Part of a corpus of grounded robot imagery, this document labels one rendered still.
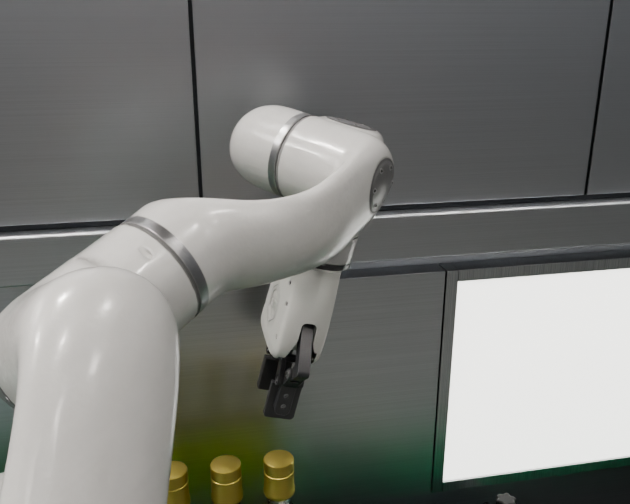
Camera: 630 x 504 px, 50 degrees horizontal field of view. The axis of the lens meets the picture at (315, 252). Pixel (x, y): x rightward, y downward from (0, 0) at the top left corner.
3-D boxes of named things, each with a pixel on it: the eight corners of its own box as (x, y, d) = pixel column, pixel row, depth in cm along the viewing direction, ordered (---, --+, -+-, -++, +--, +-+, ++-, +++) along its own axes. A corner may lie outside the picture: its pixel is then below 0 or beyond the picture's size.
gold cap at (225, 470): (241, 484, 76) (240, 451, 75) (244, 505, 73) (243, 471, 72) (210, 488, 76) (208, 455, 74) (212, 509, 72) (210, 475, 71)
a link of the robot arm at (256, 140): (322, 123, 52) (229, 92, 56) (289, 250, 55) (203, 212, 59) (401, 132, 65) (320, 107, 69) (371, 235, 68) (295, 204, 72)
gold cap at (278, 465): (292, 478, 77) (291, 446, 76) (297, 499, 74) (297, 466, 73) (261, 482, 77) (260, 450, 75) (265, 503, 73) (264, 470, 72)
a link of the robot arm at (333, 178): (127, 292, 52) (288, 162, 65) (255, 363, 46) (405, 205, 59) (98, 207, 47) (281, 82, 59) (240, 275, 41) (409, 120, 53)
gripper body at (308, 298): (273, 222, 70) (249, 318, 73) (289, 253, 61) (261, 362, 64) (340, 235, 72) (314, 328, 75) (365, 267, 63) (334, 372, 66)
